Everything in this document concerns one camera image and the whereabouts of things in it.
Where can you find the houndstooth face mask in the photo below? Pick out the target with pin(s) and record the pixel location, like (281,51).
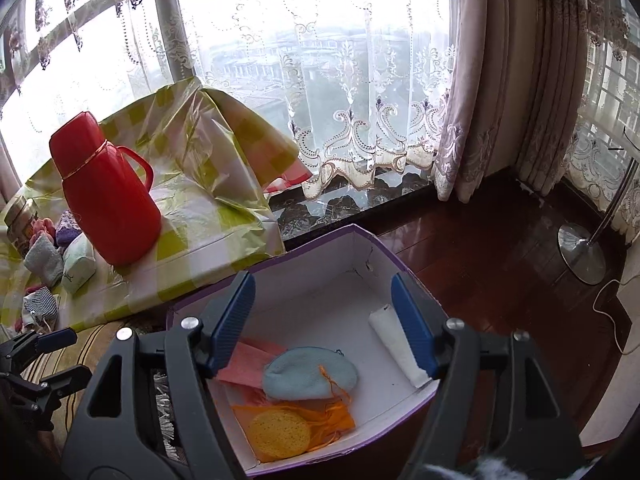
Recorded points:
(40,305)

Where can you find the green tissue pack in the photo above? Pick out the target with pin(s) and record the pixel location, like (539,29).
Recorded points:
(77,265)

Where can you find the metal tin jar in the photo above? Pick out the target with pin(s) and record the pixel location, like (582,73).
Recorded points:
(20,220)

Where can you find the yellow checkered plastic tablecloth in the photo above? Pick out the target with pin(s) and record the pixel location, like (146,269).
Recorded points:
(210,160)

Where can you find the light blue knitted pouch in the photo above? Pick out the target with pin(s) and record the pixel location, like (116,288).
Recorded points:
(295,375)

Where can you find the pink drape curtain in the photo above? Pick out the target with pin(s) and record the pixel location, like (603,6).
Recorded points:
(500,85)

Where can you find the white lace sheer curtain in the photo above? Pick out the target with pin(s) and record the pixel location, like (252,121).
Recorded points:
(600,160)
(350,85)

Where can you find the striped cushion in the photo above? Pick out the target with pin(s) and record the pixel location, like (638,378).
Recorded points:
(95,345)

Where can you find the pink cloth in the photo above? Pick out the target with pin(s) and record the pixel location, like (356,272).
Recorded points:
(245,365)

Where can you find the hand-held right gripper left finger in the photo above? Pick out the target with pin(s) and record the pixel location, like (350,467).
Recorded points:
(232,320)

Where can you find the red plastic object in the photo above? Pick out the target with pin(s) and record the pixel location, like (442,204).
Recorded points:
(292,180)

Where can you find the pink scrunchie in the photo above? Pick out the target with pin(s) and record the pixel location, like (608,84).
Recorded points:
(45,227)

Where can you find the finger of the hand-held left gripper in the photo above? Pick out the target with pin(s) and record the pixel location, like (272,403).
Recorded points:
(45,390)
(55,340)

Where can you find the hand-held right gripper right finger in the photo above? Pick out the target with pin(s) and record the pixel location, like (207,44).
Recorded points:
(410,320)

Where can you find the red thermos jug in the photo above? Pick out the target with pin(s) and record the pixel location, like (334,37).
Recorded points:
(110,200)

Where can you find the orange mesh cloth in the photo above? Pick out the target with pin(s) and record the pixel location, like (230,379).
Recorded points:
(335,420)

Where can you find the white rolled cloth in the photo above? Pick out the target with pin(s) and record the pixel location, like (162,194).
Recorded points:
(390,335)

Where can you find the yellow round sponge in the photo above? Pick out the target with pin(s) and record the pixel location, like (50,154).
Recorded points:
(277,435)

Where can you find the dark marble window sill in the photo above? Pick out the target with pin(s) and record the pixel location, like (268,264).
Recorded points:
(350,205)

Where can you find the purple white cardboard box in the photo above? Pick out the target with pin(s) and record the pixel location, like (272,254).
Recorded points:
(320,300)

